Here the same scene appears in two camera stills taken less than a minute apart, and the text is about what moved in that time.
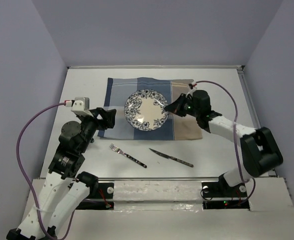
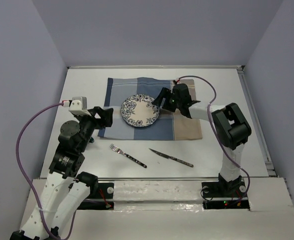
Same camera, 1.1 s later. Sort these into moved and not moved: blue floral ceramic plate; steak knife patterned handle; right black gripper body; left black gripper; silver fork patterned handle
Moved: blue floral ceramic plate; right black gripper body
Not moved: steak knife patterned handle; left black gripper; silver fork patterned handle
